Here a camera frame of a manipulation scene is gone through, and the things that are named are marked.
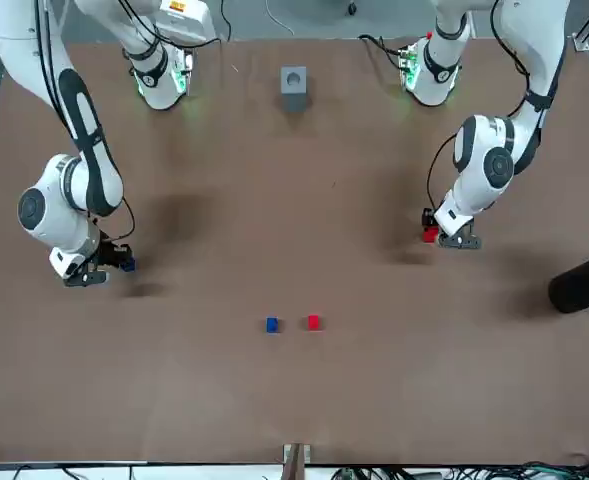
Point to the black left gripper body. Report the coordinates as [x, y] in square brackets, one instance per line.
[429, 219]

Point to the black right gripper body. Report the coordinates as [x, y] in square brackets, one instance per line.
[111, 255]

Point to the red toy block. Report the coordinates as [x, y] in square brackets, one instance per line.
[429, 235]
[313, 322]

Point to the blue toy block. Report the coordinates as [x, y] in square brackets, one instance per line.
[272, 325]
[131, 265]

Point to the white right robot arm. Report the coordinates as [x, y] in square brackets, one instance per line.
[64, 220]

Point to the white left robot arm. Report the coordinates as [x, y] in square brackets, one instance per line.
[469, 145]

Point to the black cylindrical vase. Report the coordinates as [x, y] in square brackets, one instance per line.
[581, 285]

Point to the grey cube with round hole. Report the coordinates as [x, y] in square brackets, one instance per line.
[294, 85]

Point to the black chair castor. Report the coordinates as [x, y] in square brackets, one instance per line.
[351, 7]

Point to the grey right wrist camera bracket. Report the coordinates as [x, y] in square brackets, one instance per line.
[86, 277]

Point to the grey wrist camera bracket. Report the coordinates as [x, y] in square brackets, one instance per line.
[459, 241]
[86, 277]

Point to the grey left wrist camera bracket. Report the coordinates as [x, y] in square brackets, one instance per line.
[459, 241]

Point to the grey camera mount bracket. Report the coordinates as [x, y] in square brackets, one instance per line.
[296, 457]

